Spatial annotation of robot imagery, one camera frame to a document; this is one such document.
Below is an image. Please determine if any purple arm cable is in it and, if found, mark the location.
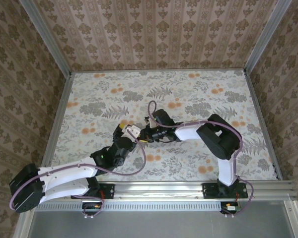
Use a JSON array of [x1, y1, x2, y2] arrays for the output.
[[148, 100, 254, 219], [9, 130, 147, 220]]

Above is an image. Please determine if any aluminium lower frame beam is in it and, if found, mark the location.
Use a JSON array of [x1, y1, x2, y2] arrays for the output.
[[13, 210, 36, 238], [284, 199, 298, 238]]

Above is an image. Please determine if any aluminium table edge rail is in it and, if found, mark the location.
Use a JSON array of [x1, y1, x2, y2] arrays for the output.
[[26, 180, 298, 202]]

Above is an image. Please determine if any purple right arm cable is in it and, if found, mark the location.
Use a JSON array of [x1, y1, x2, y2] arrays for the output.
[[148, 100, 254, 219]]

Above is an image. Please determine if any floral table cover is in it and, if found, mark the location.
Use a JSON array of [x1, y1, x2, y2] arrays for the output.
[[47, 70, 280, 182]]

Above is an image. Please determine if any grey metal panel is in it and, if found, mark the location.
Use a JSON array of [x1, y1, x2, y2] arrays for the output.
[[27, 210, 296, 238]]

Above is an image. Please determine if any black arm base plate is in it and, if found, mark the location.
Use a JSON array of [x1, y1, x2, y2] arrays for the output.
[[203, 182, 248, 199], [71, 182, 115, 199]]

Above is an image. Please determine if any small electronics board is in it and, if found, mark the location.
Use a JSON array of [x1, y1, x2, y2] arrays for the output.
[[220, 201, 241, 215], [81, 202, 102, 215]]

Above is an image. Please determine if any thin aluminium table rail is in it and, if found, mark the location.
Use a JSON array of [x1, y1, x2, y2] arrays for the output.
[[69, 67, 248, 74]]

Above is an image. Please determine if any aluminium table side rail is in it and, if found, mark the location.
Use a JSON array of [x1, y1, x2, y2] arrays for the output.
[[39, 71, 74, 179], [243, 71, 284, 181]]

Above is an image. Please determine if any aluminium frame post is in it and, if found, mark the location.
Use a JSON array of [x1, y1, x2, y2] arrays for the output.
[[243, 0, 293, 75], [19, 0, 73, 76]]

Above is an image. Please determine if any grey slotted cable duct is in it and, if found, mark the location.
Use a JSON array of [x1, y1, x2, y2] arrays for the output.
[[34, 201, 223, 212]]

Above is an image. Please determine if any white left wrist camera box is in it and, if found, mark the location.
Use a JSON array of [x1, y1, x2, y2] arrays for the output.
[[122, 125, 141, 142]]

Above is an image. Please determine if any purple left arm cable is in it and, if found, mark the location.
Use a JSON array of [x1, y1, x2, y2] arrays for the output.
[[9, 130, 147, 220]]

